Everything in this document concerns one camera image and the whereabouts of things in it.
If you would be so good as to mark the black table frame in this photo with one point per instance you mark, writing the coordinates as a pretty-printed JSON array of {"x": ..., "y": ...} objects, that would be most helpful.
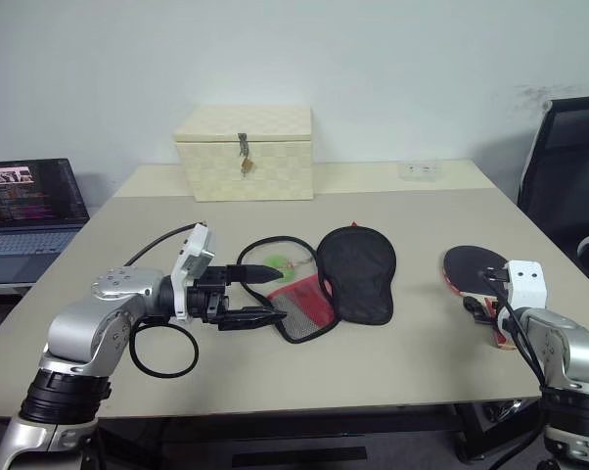
[{"x": 466, "y": 431}]

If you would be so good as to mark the small brass padlock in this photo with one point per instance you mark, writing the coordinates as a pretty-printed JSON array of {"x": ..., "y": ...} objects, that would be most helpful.
[{"x": 247, "y": 167}]

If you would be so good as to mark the cream woven storage box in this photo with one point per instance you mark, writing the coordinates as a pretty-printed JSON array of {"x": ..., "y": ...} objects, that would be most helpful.
[{"x": 275, "y": 166}]

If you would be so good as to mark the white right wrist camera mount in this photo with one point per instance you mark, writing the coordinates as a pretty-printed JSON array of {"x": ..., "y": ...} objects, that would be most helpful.
[{"x": 524, "y": 289}]

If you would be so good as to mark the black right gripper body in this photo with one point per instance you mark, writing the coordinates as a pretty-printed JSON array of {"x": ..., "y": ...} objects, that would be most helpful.
[{"x": 489, "y": 315}]

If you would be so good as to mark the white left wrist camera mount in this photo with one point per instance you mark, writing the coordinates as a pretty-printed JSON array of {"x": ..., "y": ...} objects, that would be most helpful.
[{"x": 196, "y": 249}]

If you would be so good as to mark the black mesh office chair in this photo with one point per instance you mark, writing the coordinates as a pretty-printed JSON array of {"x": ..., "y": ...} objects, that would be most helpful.
[{"x": 568, "y": 171}]

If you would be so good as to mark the green round zipper tag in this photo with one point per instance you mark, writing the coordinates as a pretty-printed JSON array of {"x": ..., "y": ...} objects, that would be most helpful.
[{"x": 277, "y": 260}]

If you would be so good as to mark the black red paddle case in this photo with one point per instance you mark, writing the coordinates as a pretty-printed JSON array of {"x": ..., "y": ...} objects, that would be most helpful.
[{"x": 358, "y": 274}]

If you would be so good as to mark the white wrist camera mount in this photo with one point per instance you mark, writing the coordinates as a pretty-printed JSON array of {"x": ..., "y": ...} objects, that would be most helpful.
[
  {"x": 196, "y": 249},
  {"x": 524, "y": 289}
]

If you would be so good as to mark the open grey laptop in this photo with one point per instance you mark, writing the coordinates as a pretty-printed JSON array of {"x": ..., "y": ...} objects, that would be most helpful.
[{"x": 30, "y": 196}]

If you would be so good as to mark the black red table tennis paddle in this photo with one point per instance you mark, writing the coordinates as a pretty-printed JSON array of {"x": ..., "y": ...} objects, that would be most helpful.
[{"x": 466, "y": 264}]

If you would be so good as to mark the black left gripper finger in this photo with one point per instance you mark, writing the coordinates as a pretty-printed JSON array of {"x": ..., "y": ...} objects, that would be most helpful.
[
  {"x": 253, "y": 274},
  {"x": 250, "y": 318}
]

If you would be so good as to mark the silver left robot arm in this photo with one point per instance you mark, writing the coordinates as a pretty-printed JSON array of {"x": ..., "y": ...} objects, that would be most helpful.
[{"x": 79, "y": 323}]

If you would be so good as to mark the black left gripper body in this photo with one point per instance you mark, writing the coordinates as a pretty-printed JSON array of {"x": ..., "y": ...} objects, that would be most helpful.
[{"x": 209, "y": 294}]

